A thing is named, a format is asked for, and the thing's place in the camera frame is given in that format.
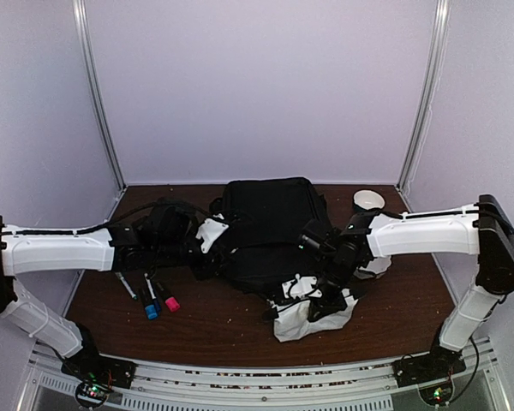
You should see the grey white pouch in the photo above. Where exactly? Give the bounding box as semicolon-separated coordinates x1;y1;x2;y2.
273;289;359;343

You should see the black student backpack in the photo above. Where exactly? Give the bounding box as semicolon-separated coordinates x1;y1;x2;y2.
191;177;332;297

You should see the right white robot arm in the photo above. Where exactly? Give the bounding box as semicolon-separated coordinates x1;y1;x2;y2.
273;194;514;378

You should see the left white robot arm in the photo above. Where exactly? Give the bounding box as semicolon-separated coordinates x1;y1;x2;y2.
0;215;229;380

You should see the black pink highlighter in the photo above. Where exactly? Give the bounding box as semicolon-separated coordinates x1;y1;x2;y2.
155;281;181;313

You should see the blue tipped white marker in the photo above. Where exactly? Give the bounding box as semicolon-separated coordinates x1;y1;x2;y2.
144;273;162;314

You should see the white fluted ceramic bowl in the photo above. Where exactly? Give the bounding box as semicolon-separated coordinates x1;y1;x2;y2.
354;256;391;280

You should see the black blue highlighter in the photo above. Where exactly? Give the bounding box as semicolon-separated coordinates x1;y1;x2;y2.
138;288;158;320

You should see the green tipped white marker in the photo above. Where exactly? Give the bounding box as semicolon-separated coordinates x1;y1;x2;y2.
115;272;138;301

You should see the white cup black band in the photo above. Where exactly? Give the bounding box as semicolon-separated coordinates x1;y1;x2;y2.
352;189;386;212

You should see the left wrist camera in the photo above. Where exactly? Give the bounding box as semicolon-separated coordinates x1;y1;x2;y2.
140;205;190;246

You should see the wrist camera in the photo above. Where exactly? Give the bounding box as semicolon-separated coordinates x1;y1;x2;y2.
298;219;340;259
140;205;190;246

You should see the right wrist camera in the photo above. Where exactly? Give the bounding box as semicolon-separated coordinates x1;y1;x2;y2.
298;219;340;259

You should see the front aluminium rail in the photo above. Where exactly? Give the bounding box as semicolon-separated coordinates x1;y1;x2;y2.
13;338;514;410

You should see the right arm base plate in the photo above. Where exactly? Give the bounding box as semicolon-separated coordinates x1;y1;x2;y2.
391;354;466;387

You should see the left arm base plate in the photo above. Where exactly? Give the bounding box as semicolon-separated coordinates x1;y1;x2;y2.
61;357;136;389

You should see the left aluminium frame post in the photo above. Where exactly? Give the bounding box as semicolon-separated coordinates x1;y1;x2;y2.
72;0;126;191

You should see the aluminium frame post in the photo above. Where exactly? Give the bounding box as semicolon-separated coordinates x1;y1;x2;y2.
72;0;126;191
397;0;451;195

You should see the right aluminium frame post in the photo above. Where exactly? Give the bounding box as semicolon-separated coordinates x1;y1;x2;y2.
397;0;451;195

